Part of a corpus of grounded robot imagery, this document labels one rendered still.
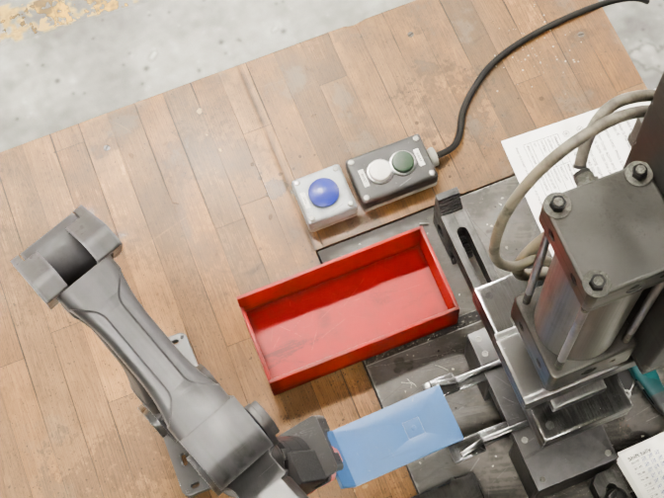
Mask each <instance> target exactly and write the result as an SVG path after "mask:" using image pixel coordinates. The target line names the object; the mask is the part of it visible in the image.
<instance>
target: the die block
mask: <svg viewBox="0 0 664 498"><path fill-rule="evenodd" d="M464 357H465V359H466V361H467V363H468V365H469V368H470V370H471V371H473V370H476V369H478V368H480V365H479V363H478V361H477V359H476V357H475V355H474V353H473V351H472V348H471V346H470V344H469V342H468V340H466V345H465V350H464ZM478 388H479V390H480V392H481V394H482V397H483V399H484V400H485V401H486V400H488V399H491V398H492V399H493V401H494V403H495V405H496V408H497V410H498V412H499V414H500V416H501V419H502V421H503V422H504V421H505V420H504V418H503V416H502V413H501V411H500V409H499V407H498V405H497V402H496V400H495V398H494V396H493V394H492V391H491V389H490V387H489V385H488V383H487V380H486V381H484V382H481V383H479V384H478ZM510 438H511V441H512V443H513V446H512V448H511V449H510V451H509V456H510V459H511V461H512V463H513V465H514V467H515V469H516V471H517V473H518V475H519V477H520V480H521V482H522V484H523V486H524V489H525V491H526V493H527V495H528V497H529V498H544V497H547V496H549V495H551V494H554V493H556V492H559V491H561V490H564V489H566V488H568V487H571V486H573V485H576V484H578V483H581V482H583V481H586V480H588V479H590V478H593V477H594V476H595V475H596V474H597V473H599V472H602V471H604V470H607V469H609V468H610V467H611V466H612V464H613V463H614V462H615V461H613V462H610V463H608V464H605V465H603V466H600V467H598V468H596V469H593V470H591V471H588V472H586V473H583V474H581V475H579V476H576V477H574V478H571V479H569V480H566V481H564V482H561V483H559V484H557V485H554V486H552V487H549V488H547V489H545V490H543V491H541V492H537V490H536V488H535V486H534V484H533V481H532V479H531V477H530V475H529V473H528V470H527V468H526V466H525V464H524V462H523V459H522V457H521V455H520V453H519V451H518V448H517V446H516V444H515V442H514V440H513V437H512V435H511V436H510Z"/></svg>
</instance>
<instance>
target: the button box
mask: <svg viewBox="0 0 664 498"><path fill-rule="evenodd" d="M628 1H635V2H641V3H644V4H648V3H649V2H650V0H603V1H600V2H597V3H594V4H591V5H589V6H586V7H583V8H581V9H579V10H576V11H574V12H571V13H569V14H567V15H565V16H562V17H560V18H558V19H556V20H554V21H552V22H550V23H548V24H546V25H544V26H542V27H540V28H538V29H536V30H534V31H533V32H531V33H529V34H527V35H526V36H524V37H522V38H521V39H519V40H517V41H515V42H514V43H512V44H511V45H509V46H508V47H506V48H505V49H504V50H502V51H501V52H500V53H499V54H497V55H496V56H495V57H494V58H493V59H492V60H491V61H490V62H489V63H488V64H487V65H486V66H485V67H484V68H483V69H482V71H481V72H480V73H479V75H478V76H477V78H476V79H475V81H474V82H473V84H472V86H471V87H470V89H469V91H468V92H467V94H466V96H465V98H464V100H463V102H462V105H461V107H460V110H459V113H458V120H457V129H456V137H455V140H454V141H453V143H452V144H451V145H450V146H448V147H447V148H445V149H443V150H441V151H438V152H436V151H435V149H434V148H433V147H430V148H428V149H426V147H425V145H424V143H423V141H422V139H421V137H420V135H419V134H414V135H411V136H409V137H406V138H403V139H401V140H398V141H396V142H393V143H390V144H388V145H386V146H383V147H381V148H378V149H375V150H373V151H370V152H367V153H365V154H362V155H359V156H357V157H354V158H352V159H349V160H347V161H346V170H347V174H348V176H349V179H350V181H351V183H352V185H353V188H354V190H355V192H356V194H357V197H358V199H359V201H360V204H361V206H362V208H363V210H364V211H369V210H372V209H375V208H379V207H381V206H384V205H387V204H389V203H392V202H395V201H397V200H400V199H402V198H405V197H408V196H410V195H413V194H415V193H418V192H421V191H423V190H426V189H429V188H431V187H434V186H436V185H437V181H438V173H437V171H436V169H435V167H436V166H439V158H441V157H444V156H446V155H448V154H449V153H451V152H453V151H454V150H455V149H456V148H457V147H458V146H459V144H460V141H461V138H462V134H463V128H464V118H465V113H466V110H467V108H468V105H469V103H470V101H471V99H472V97H473V95H474V94H475V92H476V90H477V89H478V87H479V85H480V84H481V82H482V81H483V79H484V78H485V76H486V75H487V74H488V73H489V71H490V70H491V69H492V68H493V67H494V66H495V65H496V64H497V63H498V62H499V61H500V60H502V59H503V58H504V57H505V56H507V55H508V54H509V53H511V52H512V51H513V50H515V49H516V48H518V47H519V46H521V45H522V44H524V43H526V42H528V41H530V40H531V39H533V38H535V37H537V36H539V35H540V34H542V33H544V32H546V31H548V30H550V29H552V28H554V27H556V26H558V25H560V24H562V23H565V22H567V21H569V20H571V19H573V18H576V17H578V16H581V15H583V14H585V13H588V12H591V11H593V10H596V9H599V8H601V7H605V6H609V5H612V4H616V3H621V2H628ZM399 151H406V152H409V153H410V154H411V155H412V156H413V158H414V166H413V168H412V169H411V170H410V171H409V172H406V173H399V172H397V171H395V170H394V169H393V167H392V157H393V155H394V154H395V153H397V152H399ZM376 160H384V161H386V162H387V163H388V164H389V165H390V167H391V175H390V177H389V178H388V179H387V180H385V181H382V182H378V181H375V180H374V179H372V178H371V176H370V171H369V169H370V166H371V164H372V163H373V162H374V161H376Z"/></svg>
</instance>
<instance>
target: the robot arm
mask: <svg viewBox="0 0 664 498"><path fill-rule="evenodd" d="M73 212H74V213H71V214H70V215H69V216H68V217H66V218H65V219H64V220H63V221H61V222H60V223H59V224H58V225H56V226H55V227H54V228H53V229H51V230H50V231H49V232H48V233H46V234H45V235H44V236H42V237H41V238H40V239H39V240H37V241H36V242H35V243H34V244H32V245H31V246H30V247H29V248H27V249H26V250H25V251H24V252H22V253H21V254H20V255H21V256H22V257H23V258H24V260H25V261H23V260H22V259H21V258H20V256H19V255H18V256H16V257H15V258H14V259H13V260H11V261H10V262H11V263H12V264H13V266H14V267H15V268H16V269H17V270H18V272H19V273H20V274H21V275H22V276H23V278H24V279H25V280H26V281H27V282H28V284H29V285H30V286H31V287H32V288H33V289H34V291H35V292H36V293H37V294H38V295H39V297H40V298H41V299H42V300H43V301H44V303H45V304H46V305H47V306H48V307H49V308H50V310H52V309H53V308H54V307H55V306H57V305H58V303H60V304H61V305H62V307H63V308H64V309H65V310H66V311H67V312H68V313H69V314H70V315H71V316H72V317H73V318H75V319H78V320H80V321H81V322H83V323H84V324H85V325H87V326H88V327H89V328H91V329H92V330H93V331H94V333H95V334H96V335H97V336H98V337H99V339H100V340H101V341H102V342H103V344H104V345H105V346H106V347H107V348H108V350H109V351H110V352H111V353H112V355H113V356H114V357H115V358H116V359H117V361H118V362H119V363H120V364H121V366H122V368H123V369H124V372H125V374H126V376H127V378H128V381H129V385H130V388H131V389H132V391H133V392H134V393H135V395H136V396H137V398H138V399H139V400H140V401H141V402H142V404H141V405H140V406H139V407H138V410H139V411H140V412H141V413H142V414H143V416H144V417H145V418H146V419H147V420H148V421H149V423H150V424H151V425H152V426H153V427H154V429H155V430H156V431H157V432H158V433H159V434H160V435H161V437H162V438H163V439H164V442H165V445H166V447H167V450H168V453H169V456H170V459H171V461H172V464H173V467H174V469H175V472H176V475H177V478H178V481H179V484H180V487H181V489H182V492H183V493H184V494H185V495H186V496H188V497H194V496H196V495H199V494H201V493H204V492H206V491H209V490H212V491H214V492H215V494H216V495H217V496H219V495H220V494H221V493H222V492H223V493H224V494H226V495H228V496H230V497H236V498H309V497H308V496H307V495H309V494H310V493H312V492H314V491H315V490H316V489H317V488H319V487H323V486H324V485H326V484H328V483H330V482H331V481H333V480H334V479H335V476H336V472H337V471H339V470H342V469H343V467H344V464H343V463H342V461H343V460H342V458H341V455H340V453H339V451H338V450H337V449H335V448H334V447H332V446H331V443H330V441H329V439H328V437H327V436H328V433H327V432H329V431H330V428H329V426H328V423H327V421H326V419H325V417H324V416H320V415H317V416H310V417H309V418H307V419H305V420H304V421H302V422H300V423H299V424H297V425H295V426H294V427H292V428H290V429H289V430H287V431H285V432H284V433H282V434H280V435H279V436H277V437H276V435H277V434H278V433H279V432H280V430H279V428H278V427H277V425H276V423H275V422H274V420H273V419H272V418H271V416H270V415H269V414H268V413H267V412H266V410H265V409H264V408H263V407H262V406H261V405H260V404H259V403H258V402H257V401H253V402H252V403H251V404H248V405H246V406H245V407H243V406H242V405H241V404H240V402H239V401H238V400H237V399H236V398H235V397H234V395H228V394H227V393H226V392H225V391H224V390H223V388H222V387H221V386H220V383H219V382H217V380H216V379H215V378H214V377H213V375H212V374H211V373H210V372H209V371H208V370H207V369H206V368H205V367H204V366H203V365H201V364H199V365H198V363H197V360H196V358H195V355H194V352H193V349H192V347H191V344H190V341H189V339H188V337H187V335H186V334H184V333H177V334H175V335H172V336H170V337H167V336H166V334H165V333H164V332H163V331H162V330H161V328H160V327H159V326H158V325H157V324H156V323H155V321H154V320H153V319H152V318H151V317H150V315H149V314H148V313H147V312H146V311H145V309H144V308H143V307H142V305H141V304H140V302H139V301H138V300H137V298H136V297H135V295H134V294H133V292H132V290H131V289H130V287H129V285H128V283H127V282H126V280H125V277H124V275H123V273H122V269H121V267H120V266H119V264H118V263H117V262H116V261H115V260H114V259H115V258H116V257H117V256H119V255H120V254H121V253H122V247H123V244H122V242H121V241H120V240H119V239H118V237H117V236H116V235H115V233H114V232H113V231H112V230H111V228H110V227H109V226H108V225H107V224H106V223H105V222H103V221H102V220H101V219H100V218H98V217H97V216H96V215H94V214H93V213H91V212H90V211H88V210H87V209H86V208H85V207H83V206H82V205H81V206H80V207H78V208H77V209H76V210H74V211H73ZM176 342H179V343H178V344H176V345H174V344H173V343H176ZM182 455H185V456H186V459H187V462H188V464H187V465H184V464H183V461H182ZM197 483H199V484H200V486H198V487H196V488H192V486H193V485H195V484H197Z"/></svg>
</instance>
